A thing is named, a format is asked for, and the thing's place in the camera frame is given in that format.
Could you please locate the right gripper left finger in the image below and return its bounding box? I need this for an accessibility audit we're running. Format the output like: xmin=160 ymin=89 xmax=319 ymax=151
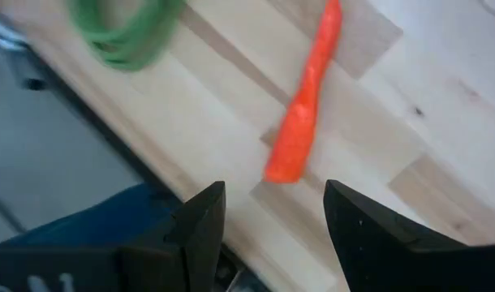
xmin=117 ymin=180 xmax=226 ymax=292

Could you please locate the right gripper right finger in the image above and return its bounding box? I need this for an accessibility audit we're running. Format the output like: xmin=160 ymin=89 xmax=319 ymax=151
xmin=323 ymin=178 xmax=495 ymax=292

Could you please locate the red chili pepper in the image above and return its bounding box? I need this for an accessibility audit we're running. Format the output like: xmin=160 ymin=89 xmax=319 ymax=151
xmin=263 ymin=0 xmax=344 ymax=185

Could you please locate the green long beans bundle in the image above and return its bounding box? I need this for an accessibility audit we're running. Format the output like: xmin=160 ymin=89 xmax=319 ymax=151
xmin=67 ymin=0 xmax=187 ymax=73

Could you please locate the blue fabric object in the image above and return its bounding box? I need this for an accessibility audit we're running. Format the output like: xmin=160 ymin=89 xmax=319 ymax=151
xmin=3 ymin=182 xmax=192 ymax=249

